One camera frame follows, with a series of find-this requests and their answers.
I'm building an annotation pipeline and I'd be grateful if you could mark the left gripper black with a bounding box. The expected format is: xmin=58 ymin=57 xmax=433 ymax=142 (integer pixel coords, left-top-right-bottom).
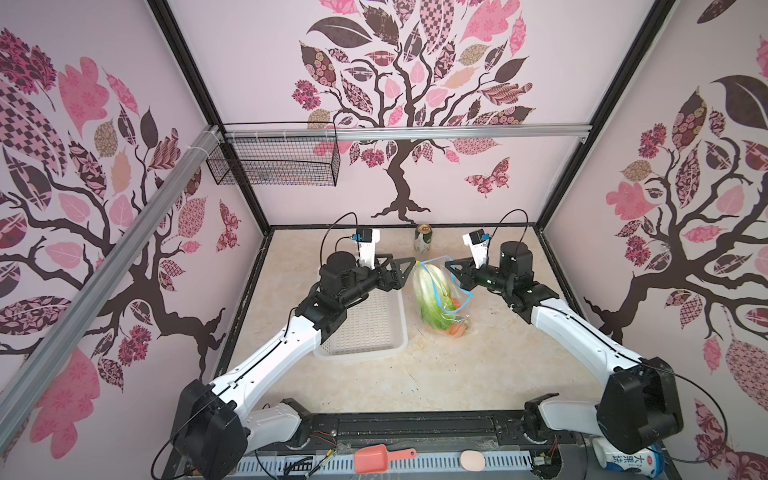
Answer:
xmin=340 ymin=253 xmax=415 ymax=307

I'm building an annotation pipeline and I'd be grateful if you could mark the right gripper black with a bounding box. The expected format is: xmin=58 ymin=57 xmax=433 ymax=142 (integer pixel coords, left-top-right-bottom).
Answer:
xmin=445 ymin=256 xmax=512 ymax=295

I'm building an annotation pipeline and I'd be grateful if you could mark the clear zip top bag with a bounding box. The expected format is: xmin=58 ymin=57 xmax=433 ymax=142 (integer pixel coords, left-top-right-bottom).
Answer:
xmin=411 ymin=256 xmax=474 ymax=338

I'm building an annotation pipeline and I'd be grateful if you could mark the green lettuce toy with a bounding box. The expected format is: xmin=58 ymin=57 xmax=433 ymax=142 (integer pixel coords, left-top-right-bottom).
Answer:
xmin=414 ymin=263 xmax=461 ymax=331

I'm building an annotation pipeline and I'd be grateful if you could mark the white plastic perforated basket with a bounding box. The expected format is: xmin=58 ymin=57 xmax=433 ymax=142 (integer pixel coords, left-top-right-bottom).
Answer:
xmin=303 ymin=275 xmax=407 ymax=361

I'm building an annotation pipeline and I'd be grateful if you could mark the orange carrot toy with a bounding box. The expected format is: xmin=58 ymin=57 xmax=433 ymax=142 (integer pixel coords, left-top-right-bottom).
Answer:
xmin=447 ymin=322 xmax=468 ymax=338

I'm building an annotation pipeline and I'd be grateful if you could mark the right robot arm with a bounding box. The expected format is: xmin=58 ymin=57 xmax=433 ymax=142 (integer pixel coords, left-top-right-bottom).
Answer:
xmin=445 ymin=230 xmax=684 ymax=454

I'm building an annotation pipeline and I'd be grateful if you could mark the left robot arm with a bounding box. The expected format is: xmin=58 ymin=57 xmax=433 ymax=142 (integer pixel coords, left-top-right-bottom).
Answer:
xmin=169 ymin=251 xmax=416 ymax=479

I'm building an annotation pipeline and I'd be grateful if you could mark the green beverage can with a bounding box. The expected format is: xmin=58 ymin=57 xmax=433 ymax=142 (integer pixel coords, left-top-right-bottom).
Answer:
xmin=413 ymin=224 xmax=433 ymax=253

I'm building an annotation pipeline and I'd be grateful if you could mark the beige oval sponge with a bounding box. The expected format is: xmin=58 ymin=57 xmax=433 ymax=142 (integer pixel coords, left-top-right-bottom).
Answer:
xmin=459 ymin=450 xmax=486 ymax=472

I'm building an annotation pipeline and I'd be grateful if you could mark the pink plastic scoop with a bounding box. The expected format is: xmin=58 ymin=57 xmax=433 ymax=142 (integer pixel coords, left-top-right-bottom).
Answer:
xmin=353 ymin=445 xmax=418 ymax=475

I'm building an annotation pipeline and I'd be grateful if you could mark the white blue yogurt cup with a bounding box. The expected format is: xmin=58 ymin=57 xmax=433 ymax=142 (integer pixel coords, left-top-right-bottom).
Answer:
xmin=592 ymin=437 xmax=664 ymax=479

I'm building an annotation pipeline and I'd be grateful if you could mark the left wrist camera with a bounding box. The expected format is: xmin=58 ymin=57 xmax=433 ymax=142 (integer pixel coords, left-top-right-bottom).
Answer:
xmin=353 ymin=227 xmax=380 ymax=270

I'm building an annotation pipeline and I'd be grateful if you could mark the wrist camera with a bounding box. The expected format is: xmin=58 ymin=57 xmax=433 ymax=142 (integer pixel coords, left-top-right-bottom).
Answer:
xmin=353 ymin=227 xmax=380 ymax=270
xmin=462 ymin=229 xmax=491 ymax=269

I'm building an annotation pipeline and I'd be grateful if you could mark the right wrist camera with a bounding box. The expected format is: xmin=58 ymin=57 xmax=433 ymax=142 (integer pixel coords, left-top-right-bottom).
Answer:
xmin=462 ymin=229 xmax=491 ymax=269

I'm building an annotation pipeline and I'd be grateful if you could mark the black wire wall basket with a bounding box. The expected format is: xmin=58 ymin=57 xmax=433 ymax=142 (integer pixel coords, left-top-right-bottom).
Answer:
xmin=206 ymin=120 xmax=341 ymax=187

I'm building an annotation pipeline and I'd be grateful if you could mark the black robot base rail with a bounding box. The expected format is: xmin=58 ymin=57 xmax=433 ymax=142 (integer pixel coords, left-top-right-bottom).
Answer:
xmin=160 ymin=406 xmax=679 ymax=480

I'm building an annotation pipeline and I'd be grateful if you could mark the aluminium rail back wall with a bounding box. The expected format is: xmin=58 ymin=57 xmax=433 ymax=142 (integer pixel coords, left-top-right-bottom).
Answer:
xmin=225 ymin=124 xmax=592 ymax=142

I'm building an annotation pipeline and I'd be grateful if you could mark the aluminium rail wall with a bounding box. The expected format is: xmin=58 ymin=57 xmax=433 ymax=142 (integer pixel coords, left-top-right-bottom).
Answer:
xmin=1 ymin=125 xmax=221 ymax=448
xmin=225 ymin=124 xmax=592 ymax=142

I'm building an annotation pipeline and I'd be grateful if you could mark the white slotted cable duct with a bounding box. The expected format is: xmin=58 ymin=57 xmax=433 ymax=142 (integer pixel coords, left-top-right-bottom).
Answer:
xmin=233 ymin=451 xmax=534 ymax=478

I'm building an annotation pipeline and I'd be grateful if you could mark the aluminium rail left wall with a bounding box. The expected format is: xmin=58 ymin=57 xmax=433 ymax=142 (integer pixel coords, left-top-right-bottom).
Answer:
xmin=1 ymin=125 xmax=221 ymax=448

